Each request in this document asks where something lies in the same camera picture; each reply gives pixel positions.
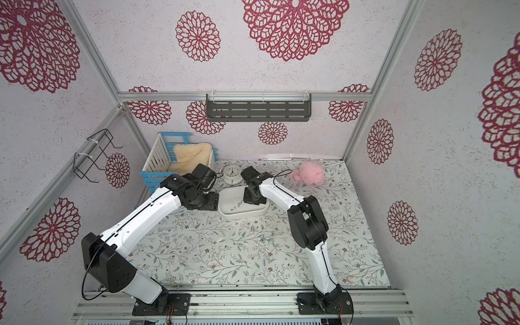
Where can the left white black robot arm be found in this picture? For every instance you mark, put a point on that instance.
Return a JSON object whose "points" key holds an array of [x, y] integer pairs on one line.
{"points": [[105, 255]]}

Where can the blue white slatted crate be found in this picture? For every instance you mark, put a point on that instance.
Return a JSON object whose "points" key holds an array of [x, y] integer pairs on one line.
{"points": [[161, 157]]}

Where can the black wire wall rack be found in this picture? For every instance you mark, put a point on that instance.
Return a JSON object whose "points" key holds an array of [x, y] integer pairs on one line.
{"points": [[83, 162]]}

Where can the pink plush toy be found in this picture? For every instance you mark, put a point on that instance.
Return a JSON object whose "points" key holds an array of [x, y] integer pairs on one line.
{"points": [[310, 173]]}

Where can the white plastic storage box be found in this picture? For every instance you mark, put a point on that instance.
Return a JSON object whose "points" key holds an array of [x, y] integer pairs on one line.
{"points": [[232, 206]]}

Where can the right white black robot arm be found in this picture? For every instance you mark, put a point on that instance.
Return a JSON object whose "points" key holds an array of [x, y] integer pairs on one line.
{"points": [[308, 227]]}

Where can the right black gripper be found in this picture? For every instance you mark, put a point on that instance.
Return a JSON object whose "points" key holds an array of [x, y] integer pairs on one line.
{"points": [[254, 197]]}

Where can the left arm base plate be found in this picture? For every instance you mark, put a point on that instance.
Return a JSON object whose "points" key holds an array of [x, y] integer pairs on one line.
{"points": [[167, 304]]}

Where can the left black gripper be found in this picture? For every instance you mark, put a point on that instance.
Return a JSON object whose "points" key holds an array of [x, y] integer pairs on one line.
{"points": [[212, 203]]}

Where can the cream fluffy cloth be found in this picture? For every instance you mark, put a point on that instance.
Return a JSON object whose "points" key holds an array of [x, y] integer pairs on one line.
{"points": [[189, 156]]}

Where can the white round alarm clock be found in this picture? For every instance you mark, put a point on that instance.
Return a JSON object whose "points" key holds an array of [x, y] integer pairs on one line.
{"points": [[231, 174]]}

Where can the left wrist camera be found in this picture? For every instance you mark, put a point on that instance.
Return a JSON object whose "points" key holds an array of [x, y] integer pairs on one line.
{"points": [[204, 174]]}

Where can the aluminium front rail frame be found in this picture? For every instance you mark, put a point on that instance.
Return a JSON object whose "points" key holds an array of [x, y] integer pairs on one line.
{"points": [[241, 304]]}

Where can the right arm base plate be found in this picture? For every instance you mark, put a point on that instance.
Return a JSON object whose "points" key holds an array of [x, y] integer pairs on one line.
{"points": [[309, 303]]}

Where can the grey wall shelf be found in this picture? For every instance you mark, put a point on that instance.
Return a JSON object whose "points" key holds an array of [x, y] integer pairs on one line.
{"points": [[263, 109]]}

